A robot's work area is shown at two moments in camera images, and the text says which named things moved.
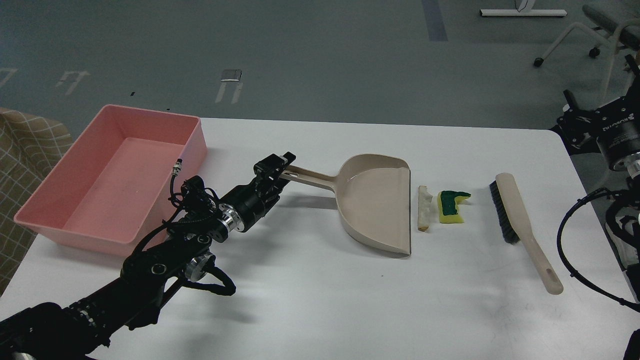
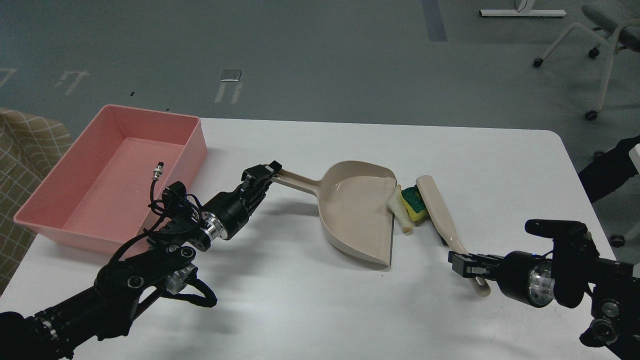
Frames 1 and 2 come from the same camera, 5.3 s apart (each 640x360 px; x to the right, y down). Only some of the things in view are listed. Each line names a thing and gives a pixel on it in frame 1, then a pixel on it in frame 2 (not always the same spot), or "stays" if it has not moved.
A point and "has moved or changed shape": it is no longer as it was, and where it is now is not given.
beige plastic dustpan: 373,195 has moved or changed shape
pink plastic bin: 109,191 stays
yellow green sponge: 448,201 -> 414,203
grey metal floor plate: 231,75 stays
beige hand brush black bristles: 514,228 -> 448,235
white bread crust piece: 424,199 -> 396,205
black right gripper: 619,138 -> 523,276
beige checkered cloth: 31,146 stays
